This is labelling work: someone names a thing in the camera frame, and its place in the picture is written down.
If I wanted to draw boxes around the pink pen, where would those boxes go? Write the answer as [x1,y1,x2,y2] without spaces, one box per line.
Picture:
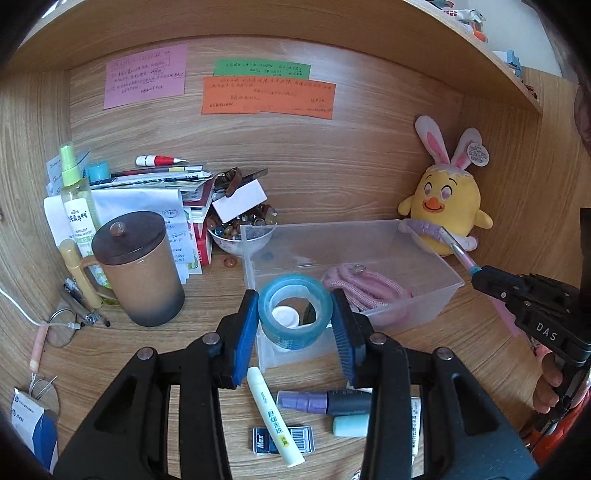
[440,227,521,337]

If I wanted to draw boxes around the pink rope cord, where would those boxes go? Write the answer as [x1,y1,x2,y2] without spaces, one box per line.
[320,262,415,312]

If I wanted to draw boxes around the blue tape roll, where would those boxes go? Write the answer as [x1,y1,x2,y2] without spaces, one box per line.
[86,161,111,184]
[257,274,332,350]

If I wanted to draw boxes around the person right hand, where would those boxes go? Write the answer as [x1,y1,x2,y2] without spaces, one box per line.
[532,353,563,414]

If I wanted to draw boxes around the blue white carton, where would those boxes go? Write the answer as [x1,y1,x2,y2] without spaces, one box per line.
[11,389,58,474]

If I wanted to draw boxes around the blue staple box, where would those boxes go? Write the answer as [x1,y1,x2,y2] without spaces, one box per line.
[252,425,315,455]

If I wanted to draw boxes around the eyeglasses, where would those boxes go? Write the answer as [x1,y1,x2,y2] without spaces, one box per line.
[27,306,81,416]

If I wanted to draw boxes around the yellow chick plush toy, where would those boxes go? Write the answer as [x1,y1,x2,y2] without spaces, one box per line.
[398,115,493,256]

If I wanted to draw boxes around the clear plastic storage bin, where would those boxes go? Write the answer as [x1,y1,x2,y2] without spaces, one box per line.
[239,219,465,374]

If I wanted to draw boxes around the brown lidded mug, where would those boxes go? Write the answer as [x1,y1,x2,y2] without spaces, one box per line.
[59,211,185,327]

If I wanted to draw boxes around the white cap bottle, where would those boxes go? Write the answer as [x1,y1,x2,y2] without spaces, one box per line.
[271,305,301,329]

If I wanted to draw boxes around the yellow green spray bottle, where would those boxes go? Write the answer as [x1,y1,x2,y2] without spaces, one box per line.
[58,142,116,305]

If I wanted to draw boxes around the white bowl of beads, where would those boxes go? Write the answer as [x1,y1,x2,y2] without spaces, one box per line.
[205,203,280,257]

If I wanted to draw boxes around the stack of books and papers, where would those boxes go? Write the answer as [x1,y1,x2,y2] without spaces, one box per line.
[43,151,270,285]

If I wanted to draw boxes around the white small box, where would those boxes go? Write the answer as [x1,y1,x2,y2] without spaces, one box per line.
[212,180,267,223]

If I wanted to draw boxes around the blue tape roll on papers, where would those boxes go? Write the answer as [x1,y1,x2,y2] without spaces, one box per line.
[86,161,111,184]

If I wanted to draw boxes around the red white marker pen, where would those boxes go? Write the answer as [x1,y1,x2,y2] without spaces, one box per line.
[135,155,185,168]

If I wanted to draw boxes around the orange sticky note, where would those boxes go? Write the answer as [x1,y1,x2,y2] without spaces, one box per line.
[201,76,337,120]

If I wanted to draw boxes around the pink sticky note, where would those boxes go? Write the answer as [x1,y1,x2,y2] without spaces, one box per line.
[103,44,188,110]

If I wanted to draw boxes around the green sticky note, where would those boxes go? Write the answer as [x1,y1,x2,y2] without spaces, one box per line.
[213,58,311,80]

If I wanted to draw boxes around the white charging cable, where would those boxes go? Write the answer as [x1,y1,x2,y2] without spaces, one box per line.
[0,285,82,375]

